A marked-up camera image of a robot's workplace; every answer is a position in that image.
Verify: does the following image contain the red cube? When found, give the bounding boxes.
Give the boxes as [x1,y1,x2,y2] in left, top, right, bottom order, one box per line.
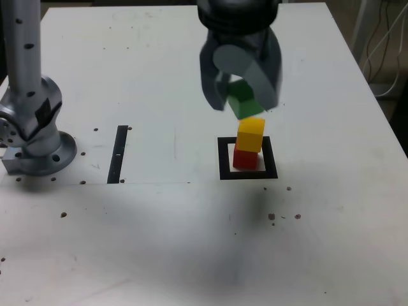
[232,147,259,170]

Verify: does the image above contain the yellow cube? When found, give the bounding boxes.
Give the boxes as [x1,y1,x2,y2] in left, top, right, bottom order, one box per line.
[235,117,266,153]

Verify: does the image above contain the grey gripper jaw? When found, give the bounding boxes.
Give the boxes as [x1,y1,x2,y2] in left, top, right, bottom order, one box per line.
[199,31,231,113]
[212,30,284,112]

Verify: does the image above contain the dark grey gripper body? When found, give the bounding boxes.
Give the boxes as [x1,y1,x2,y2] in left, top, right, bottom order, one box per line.
[206,27,272,62]

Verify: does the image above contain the white cable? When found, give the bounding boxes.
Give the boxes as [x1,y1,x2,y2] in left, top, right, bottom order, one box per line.
[381,31,403,96]
[363,12,408,80]

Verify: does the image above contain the green cube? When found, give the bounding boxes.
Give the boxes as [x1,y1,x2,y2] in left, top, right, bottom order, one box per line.
[226,79,265,121]

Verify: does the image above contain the black tape strip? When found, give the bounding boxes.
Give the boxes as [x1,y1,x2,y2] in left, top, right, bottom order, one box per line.
[106,125,128,185]

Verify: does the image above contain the white post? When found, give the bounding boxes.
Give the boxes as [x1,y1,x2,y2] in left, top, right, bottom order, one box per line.
[350,0,377,61]

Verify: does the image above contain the black tape square outline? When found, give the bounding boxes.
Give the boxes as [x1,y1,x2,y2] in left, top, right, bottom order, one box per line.
[217,136,278,181]

